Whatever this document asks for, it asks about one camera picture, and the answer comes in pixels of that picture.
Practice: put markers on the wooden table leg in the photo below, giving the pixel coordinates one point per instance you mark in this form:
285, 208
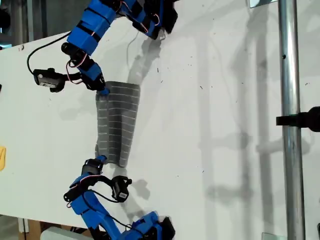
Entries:
32, 230

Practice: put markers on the black clamp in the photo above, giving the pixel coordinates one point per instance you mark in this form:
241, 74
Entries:
300, 119

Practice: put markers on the yellow object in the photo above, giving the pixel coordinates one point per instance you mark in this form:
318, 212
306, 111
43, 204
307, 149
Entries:
2, 158

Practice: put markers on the grey striped towel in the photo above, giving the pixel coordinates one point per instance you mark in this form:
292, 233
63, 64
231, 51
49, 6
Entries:
117, 125

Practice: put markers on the short black camera stalk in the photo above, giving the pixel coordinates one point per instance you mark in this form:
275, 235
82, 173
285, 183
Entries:
71, 77
106, 179

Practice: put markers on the white box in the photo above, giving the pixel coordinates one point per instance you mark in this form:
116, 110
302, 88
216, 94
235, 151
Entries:
62, 235

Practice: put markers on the black camera box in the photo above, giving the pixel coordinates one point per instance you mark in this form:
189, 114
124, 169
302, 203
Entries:
121, 190
47, 79

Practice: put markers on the steel post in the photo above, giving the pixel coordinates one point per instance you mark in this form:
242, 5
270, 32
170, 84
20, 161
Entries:
291, 100

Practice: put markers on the dark round object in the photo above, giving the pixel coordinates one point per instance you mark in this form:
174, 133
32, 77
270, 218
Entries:
3, 18

